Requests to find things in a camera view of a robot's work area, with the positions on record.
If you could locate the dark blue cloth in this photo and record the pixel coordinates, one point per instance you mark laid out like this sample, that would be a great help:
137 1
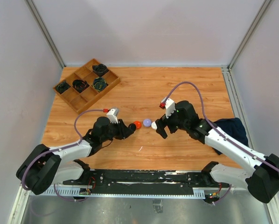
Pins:
234 128

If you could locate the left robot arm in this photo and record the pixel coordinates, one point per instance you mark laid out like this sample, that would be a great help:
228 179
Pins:
46 166

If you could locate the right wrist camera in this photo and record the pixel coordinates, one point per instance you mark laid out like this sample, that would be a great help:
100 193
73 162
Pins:
169 106

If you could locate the orange charging case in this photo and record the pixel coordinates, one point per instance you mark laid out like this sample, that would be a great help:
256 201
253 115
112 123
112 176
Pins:
138 124

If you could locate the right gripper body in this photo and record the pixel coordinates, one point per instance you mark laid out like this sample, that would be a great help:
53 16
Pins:
172 122

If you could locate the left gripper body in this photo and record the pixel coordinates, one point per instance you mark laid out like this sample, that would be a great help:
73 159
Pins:
120 133

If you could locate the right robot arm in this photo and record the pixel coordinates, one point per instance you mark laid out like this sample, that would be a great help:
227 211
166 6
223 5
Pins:
258 173

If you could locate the black green rolled item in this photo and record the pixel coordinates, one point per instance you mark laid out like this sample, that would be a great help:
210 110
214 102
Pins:
62 87

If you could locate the black charging case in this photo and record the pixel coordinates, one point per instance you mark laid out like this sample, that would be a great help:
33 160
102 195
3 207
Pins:
132 126

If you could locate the wooden compartment tray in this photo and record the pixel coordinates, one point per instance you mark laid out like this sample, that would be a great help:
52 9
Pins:
81 102

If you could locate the purple earbud charging case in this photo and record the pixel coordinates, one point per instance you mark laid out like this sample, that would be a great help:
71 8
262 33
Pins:
147 122

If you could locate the black yellow rolled item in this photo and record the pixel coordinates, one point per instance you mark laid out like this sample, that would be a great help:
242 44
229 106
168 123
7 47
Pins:
99 84

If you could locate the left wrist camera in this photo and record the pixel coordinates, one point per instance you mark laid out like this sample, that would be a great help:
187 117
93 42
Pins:
112 115

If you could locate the black red rolled item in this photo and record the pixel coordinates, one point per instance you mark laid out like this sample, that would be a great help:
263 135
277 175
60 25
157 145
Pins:
80 85

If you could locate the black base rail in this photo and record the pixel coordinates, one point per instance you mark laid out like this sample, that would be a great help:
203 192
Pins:
144 182

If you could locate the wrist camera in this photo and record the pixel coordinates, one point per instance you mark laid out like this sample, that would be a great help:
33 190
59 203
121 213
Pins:
169 106
112 115

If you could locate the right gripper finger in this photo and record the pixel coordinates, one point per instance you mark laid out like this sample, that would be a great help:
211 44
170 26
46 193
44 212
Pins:
161 123
161 131

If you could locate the black rolled item top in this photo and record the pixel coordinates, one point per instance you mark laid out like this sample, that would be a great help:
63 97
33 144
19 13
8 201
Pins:
100 69

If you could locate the white charging case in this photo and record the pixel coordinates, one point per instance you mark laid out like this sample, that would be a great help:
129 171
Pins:
153 125

